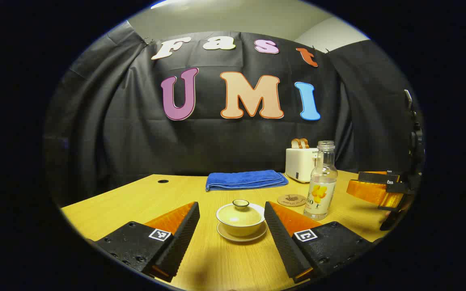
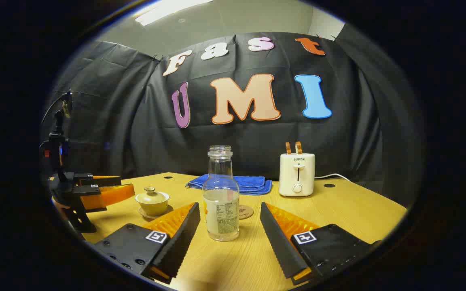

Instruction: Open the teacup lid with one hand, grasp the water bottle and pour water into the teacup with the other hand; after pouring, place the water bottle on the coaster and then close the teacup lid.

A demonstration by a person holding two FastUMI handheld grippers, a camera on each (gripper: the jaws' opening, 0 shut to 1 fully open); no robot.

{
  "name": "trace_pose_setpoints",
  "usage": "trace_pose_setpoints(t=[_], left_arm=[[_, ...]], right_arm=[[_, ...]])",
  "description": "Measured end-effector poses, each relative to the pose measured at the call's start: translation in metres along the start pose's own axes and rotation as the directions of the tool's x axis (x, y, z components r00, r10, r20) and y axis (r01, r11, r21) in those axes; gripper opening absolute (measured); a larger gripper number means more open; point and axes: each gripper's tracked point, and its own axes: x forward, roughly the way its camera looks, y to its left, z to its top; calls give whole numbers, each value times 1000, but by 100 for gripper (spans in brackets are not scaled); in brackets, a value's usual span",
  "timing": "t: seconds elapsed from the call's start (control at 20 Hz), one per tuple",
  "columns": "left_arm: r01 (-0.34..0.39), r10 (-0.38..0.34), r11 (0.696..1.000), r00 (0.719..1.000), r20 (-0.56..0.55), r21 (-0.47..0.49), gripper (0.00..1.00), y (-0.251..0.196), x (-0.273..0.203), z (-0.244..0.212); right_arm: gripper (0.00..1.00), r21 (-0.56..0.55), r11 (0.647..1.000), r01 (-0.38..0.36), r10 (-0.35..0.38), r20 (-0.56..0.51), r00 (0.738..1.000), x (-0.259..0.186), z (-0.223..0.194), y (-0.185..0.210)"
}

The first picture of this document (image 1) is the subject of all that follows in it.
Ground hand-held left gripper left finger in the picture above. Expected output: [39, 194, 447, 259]
[95, 201, 200, 283]

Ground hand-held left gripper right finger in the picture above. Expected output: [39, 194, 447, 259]
[264, 201, 375, 283]

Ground round wooden coaster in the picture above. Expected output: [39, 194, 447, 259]
[277, 194, 307, 207]

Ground cream teacup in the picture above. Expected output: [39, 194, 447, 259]
[216, 202, 266, 237]

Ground clear glass water bottle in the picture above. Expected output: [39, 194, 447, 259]
[303, 141, 338, 221]

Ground cream teacup lid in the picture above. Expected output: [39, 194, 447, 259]
[219, 199, 263, 226]

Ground cream saucer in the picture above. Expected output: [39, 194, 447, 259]
[216, 221, 268, 243]

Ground folded blue towel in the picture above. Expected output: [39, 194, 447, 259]
[205, 170, 289, 192]

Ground white toaster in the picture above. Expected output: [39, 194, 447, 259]
[285, 147, 319, 183]

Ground black backdrop cloth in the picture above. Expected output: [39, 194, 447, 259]
[43, 20, 424, 207]

